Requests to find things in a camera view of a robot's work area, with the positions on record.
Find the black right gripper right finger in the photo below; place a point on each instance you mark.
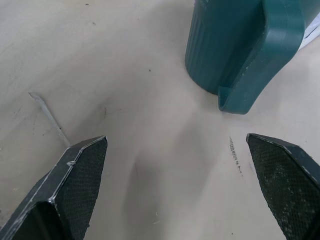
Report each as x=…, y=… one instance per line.
x=285, y=180

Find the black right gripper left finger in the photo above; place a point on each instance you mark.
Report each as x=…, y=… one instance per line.
x=62, y=190

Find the strip of clear tape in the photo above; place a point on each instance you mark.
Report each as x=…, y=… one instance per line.
x=48, y=117

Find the teal plastic pitcher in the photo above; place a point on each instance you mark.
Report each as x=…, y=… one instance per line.
x=232, y=50

